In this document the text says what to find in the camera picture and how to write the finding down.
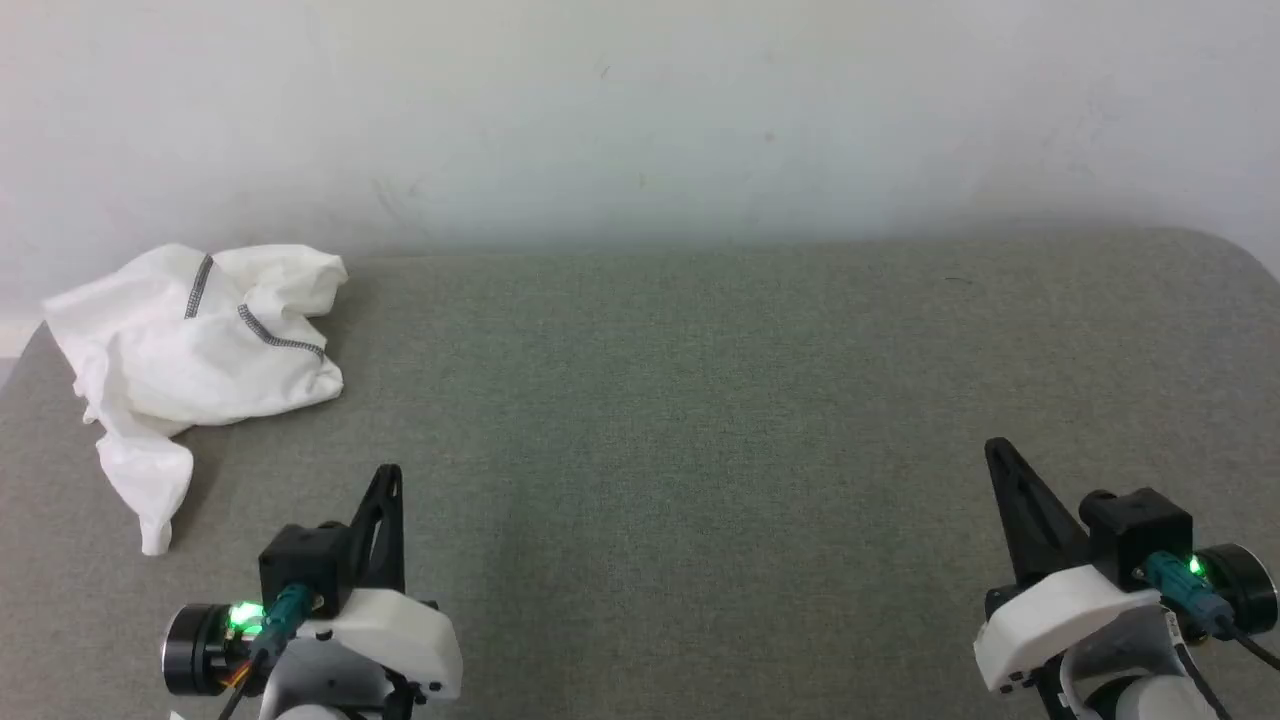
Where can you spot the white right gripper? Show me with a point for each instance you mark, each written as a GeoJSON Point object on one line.
{"type": "Point", "coordinates": [1050, 620]}

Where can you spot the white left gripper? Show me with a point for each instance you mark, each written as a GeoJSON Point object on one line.
{"type": "Point", "coordinates": [400, 640]}

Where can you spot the white long-sleeve shirt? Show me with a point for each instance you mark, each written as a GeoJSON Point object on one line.
{"type": "Point", "coordinates": [150, 350]}

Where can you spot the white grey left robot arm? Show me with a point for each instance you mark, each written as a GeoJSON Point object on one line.
{"type": "Point", "coordinates": [195, 650]}

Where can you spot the grey fabric sofa seat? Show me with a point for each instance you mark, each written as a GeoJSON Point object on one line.
{"type": "Point", "coordinates": [650, 400]}

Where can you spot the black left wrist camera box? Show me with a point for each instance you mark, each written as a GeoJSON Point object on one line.
{"type": "Point", "coordinates": [300, 560]}

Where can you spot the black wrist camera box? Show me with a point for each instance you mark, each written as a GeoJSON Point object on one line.
{"type": "Point", "coordinates": [300, 560]}
{"type": "Point", "coordinates": [1140, 535]}

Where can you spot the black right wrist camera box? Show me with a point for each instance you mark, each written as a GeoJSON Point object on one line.
{"type": "Point", "coordinates": [1140, 535]}

